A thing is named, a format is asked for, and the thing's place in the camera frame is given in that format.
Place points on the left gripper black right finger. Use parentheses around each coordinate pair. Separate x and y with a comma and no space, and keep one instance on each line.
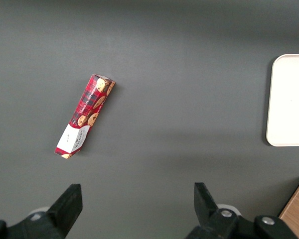
(209,214)

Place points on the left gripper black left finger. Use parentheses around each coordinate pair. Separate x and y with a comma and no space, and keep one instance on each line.
(62,209)

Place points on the cream plastic tray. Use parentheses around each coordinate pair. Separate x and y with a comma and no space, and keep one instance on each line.
(289,99)

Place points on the wooden drawer cabinet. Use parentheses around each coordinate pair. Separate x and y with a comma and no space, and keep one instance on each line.
(297,211)

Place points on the red tartan cookie box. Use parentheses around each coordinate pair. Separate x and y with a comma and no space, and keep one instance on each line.
(87,112)

